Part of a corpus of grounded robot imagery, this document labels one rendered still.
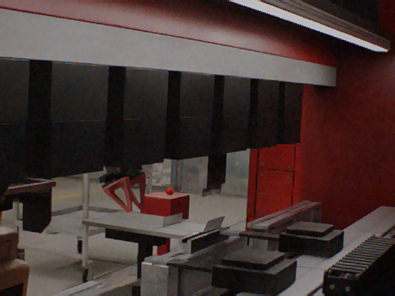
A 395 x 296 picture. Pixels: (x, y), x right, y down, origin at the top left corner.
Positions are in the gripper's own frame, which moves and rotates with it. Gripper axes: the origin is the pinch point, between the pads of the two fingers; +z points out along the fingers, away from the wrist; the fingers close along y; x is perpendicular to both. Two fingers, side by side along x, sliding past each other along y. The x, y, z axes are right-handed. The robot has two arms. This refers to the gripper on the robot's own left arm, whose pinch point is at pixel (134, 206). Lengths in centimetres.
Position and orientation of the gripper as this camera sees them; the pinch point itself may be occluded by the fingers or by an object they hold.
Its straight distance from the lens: 173.3
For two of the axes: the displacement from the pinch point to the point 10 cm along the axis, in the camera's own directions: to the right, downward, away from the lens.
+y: 4.6, -0.5, 8.9
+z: 3.9, 9.1, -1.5
